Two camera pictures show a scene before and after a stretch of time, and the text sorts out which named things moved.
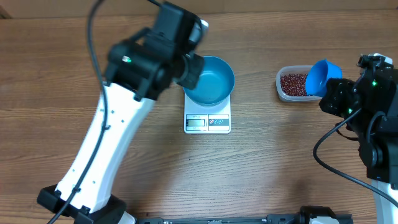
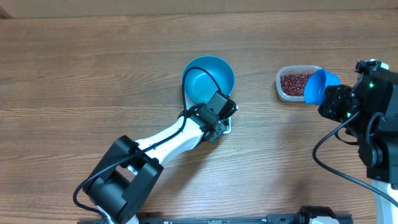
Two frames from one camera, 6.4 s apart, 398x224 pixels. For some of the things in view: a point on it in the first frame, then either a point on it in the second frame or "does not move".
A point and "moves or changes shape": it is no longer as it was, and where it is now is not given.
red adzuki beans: x=293 y=84 does not move
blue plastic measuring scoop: x=319 y=74 moves or changes shape
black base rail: x=303 y=218 does not move
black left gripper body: x=189 y=71 -> x=219 y=129
